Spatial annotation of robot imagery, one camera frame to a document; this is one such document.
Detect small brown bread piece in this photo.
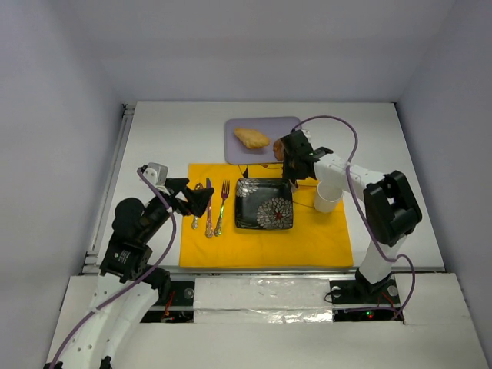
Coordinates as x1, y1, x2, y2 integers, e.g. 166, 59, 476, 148
273, 139, 284, 161

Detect large yellow bread piece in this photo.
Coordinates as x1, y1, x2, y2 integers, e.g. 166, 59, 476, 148
234, 128, 270, 149

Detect steel serving tongs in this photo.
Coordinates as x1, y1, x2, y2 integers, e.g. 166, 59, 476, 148
283, 143, 298, 193

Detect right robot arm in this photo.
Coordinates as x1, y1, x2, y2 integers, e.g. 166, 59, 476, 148
274, 130, 422, 305

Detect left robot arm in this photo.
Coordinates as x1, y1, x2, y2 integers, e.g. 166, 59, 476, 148
45, 178, 214, 368

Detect iridescent spoon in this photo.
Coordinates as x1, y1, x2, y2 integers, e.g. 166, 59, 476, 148
191, 183, 204, 230

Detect iridescent fork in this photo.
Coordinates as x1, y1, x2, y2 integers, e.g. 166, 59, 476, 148
214, 180, 230, 237

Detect iridescent purple knife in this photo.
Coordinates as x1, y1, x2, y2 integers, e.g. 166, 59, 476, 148
205, 195, 214, 238

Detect lilac plastic tray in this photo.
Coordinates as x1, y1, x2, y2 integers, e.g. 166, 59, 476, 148
224, 116, 301, 165

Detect white mug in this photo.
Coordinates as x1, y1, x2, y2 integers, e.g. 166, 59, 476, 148
314, 181, 343, 214

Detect black floral square plate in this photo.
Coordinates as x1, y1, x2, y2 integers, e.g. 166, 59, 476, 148
234, 178, 294, 231

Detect foil covered front block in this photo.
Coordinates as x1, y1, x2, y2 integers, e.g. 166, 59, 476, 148
193, 278, 333, 324

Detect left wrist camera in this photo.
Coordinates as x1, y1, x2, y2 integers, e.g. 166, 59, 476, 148
143, 162, 168, 187

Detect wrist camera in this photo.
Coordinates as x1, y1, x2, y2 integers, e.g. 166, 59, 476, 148
143, 162, 168, 187
301, 129, 311, 141

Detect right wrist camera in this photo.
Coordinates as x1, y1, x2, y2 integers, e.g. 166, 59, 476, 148
301, 129, 311, 141

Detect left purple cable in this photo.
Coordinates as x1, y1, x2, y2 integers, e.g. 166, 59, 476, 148
52, 165, 178, 369

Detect aluminium front rail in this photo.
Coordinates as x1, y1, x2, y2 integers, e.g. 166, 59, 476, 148
163, 266, 357, 275

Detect aluminium side rail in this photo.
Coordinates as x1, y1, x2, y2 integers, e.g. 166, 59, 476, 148
78, 103, 136, 276

